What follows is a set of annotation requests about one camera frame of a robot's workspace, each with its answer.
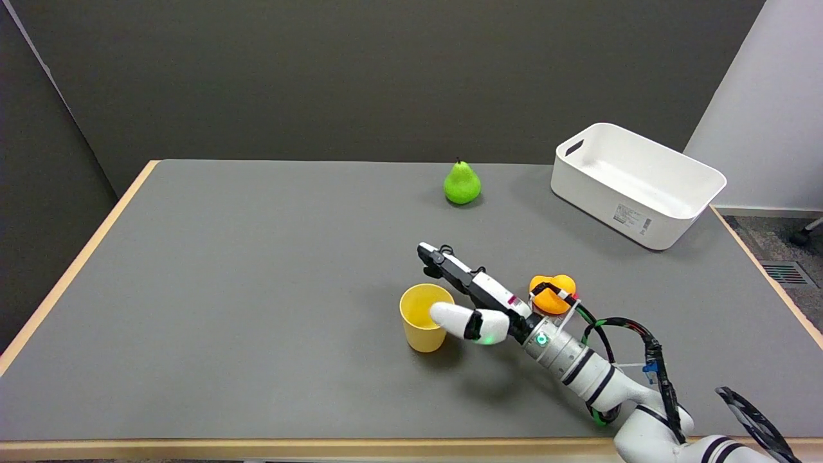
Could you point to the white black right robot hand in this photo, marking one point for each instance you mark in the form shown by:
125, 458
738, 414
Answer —
488, 297

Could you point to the yellow plastic cup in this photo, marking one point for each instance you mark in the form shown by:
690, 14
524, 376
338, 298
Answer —
421, 331

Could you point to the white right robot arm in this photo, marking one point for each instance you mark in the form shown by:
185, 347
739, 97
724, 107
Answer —
566, 357

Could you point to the orange rubber duck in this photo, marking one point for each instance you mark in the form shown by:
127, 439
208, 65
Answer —
554, 301

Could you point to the green toy pear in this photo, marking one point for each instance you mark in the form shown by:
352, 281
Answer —
461, 183

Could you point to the white plastic storage bin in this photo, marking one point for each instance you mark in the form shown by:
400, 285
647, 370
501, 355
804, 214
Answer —
643, 180

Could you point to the metal floor vent grille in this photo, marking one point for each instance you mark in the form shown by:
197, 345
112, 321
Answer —
789, 275

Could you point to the black chair caster wheel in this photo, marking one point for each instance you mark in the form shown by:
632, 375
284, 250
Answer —
801, 238

